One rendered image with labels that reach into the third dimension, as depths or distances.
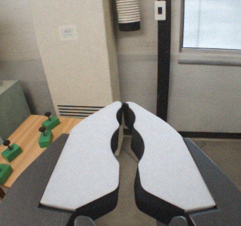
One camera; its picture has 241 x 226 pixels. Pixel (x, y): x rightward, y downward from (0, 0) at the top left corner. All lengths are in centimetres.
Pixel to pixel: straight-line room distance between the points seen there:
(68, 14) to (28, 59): 79
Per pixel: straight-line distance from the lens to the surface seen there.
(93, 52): 131
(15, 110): 191
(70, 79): 145
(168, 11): 142
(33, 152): 125
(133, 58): 157
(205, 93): 173
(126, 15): 132
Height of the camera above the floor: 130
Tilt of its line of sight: 31 degrees down
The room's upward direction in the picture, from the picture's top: 5 degrees counter-clockwise
